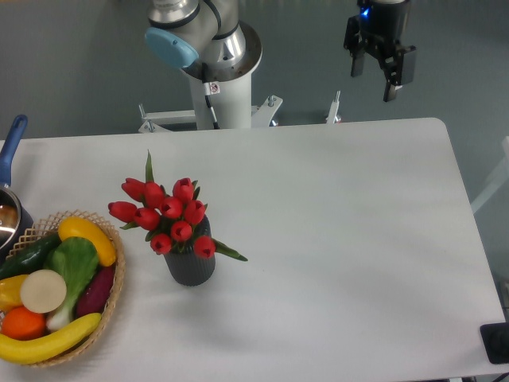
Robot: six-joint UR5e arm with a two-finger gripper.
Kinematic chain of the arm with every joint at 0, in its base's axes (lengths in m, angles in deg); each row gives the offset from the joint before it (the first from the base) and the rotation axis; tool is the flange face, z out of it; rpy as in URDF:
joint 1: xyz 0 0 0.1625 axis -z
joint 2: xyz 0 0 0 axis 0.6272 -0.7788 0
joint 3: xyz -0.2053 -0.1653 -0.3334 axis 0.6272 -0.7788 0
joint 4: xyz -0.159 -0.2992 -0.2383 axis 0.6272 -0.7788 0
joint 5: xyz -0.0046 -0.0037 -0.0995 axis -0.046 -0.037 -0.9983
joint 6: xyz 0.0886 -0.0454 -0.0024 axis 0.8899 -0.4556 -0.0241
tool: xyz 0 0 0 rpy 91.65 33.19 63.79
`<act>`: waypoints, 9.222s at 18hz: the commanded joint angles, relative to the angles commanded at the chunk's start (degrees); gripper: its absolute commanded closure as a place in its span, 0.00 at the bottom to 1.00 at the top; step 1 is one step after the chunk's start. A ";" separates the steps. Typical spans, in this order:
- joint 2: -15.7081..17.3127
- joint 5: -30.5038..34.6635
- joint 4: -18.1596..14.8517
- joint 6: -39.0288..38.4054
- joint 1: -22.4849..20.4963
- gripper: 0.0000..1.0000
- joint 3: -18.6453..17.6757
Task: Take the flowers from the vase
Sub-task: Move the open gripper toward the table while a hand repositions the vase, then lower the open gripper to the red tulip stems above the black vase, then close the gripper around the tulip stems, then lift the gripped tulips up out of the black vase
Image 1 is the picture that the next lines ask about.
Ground orange fruit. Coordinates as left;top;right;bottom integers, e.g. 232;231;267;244
1;306;46;341

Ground yellow squash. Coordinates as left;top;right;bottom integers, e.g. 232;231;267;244
57;216;117;267

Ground blue handled saucepan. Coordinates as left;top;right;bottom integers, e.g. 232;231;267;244
1;115;33;263

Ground dark grey ribbed vase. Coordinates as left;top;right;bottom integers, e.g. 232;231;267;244
164;216;216;287

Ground yellow bell pepper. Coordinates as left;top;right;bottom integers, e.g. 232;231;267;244
0;275;28;313

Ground green cucumber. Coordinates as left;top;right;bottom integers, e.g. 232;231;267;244
1;232;61;279

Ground woven wicker basket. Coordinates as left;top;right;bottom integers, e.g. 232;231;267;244
7;210;126;368

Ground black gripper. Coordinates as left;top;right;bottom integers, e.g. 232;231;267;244
344;1;417;102

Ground green bok choy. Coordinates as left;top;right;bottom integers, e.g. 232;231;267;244
44;237;99;332

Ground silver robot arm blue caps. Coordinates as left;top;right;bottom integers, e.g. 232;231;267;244
145;1;417;102

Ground cream round radish slice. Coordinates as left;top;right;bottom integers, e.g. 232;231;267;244
20;269;67;314

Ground red tulip bouquet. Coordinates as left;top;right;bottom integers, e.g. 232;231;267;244
108;154;247;262

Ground black device at table edge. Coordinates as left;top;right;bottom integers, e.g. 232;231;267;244
480;322;509;364

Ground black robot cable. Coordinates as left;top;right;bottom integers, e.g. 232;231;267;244
200;62;221;130

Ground purple sweet potato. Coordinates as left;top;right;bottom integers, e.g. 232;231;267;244
76;267;115;318

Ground yellow banana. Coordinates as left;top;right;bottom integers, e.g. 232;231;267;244
1;313;102;365

